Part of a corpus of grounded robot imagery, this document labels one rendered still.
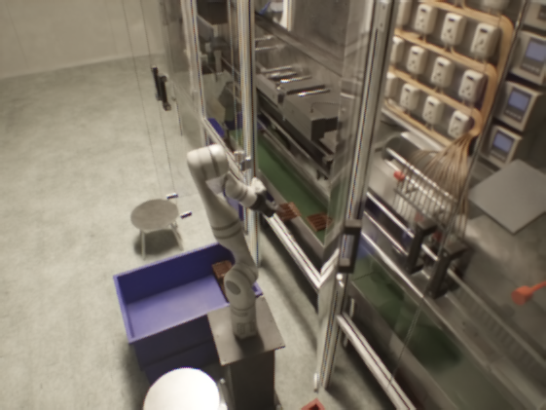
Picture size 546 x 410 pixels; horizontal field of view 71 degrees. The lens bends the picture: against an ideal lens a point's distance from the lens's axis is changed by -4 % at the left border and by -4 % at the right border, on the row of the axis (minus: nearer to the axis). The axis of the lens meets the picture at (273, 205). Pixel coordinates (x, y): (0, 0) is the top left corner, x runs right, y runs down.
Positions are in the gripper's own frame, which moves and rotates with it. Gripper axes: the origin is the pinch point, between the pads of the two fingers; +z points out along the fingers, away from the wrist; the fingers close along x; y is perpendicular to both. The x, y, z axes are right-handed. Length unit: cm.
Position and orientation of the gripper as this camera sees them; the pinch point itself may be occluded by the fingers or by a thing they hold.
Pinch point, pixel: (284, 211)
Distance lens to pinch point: 165.4
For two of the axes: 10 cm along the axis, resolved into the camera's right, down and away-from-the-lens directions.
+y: -6.4, 7.4, 2.1
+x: 3.9, 5.4, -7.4
